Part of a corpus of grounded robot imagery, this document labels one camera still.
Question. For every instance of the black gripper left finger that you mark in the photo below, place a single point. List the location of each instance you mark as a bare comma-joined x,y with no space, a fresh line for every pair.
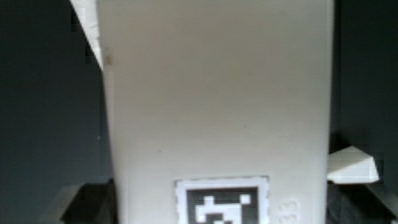
85,205

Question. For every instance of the white cabinet body box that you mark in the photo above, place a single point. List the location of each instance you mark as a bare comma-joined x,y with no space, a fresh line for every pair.
86,11

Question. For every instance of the white cabinet top block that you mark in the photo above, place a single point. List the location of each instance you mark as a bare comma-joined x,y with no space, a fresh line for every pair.
218,68

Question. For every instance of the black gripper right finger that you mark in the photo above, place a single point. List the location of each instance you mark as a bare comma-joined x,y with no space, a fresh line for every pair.
362,204

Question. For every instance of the white right fence bar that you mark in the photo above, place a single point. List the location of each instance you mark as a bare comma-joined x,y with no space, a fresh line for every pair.
353,167

